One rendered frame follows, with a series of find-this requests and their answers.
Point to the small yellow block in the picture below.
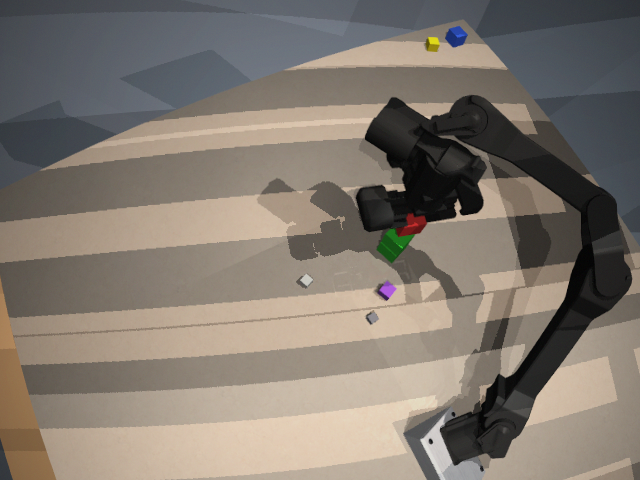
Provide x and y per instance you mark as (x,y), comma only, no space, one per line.
(432,44)

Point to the small purple block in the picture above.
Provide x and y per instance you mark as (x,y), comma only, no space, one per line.
(386,290)

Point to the green block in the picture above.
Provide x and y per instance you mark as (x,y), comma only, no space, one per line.
(394,243)
(389,255)

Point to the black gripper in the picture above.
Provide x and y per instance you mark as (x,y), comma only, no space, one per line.
(380,210)

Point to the blue cube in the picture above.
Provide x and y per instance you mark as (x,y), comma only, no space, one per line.
(456,36)

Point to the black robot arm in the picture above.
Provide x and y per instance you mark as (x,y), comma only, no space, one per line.
(600,276)

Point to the red block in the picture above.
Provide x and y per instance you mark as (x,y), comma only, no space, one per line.
(416,225)

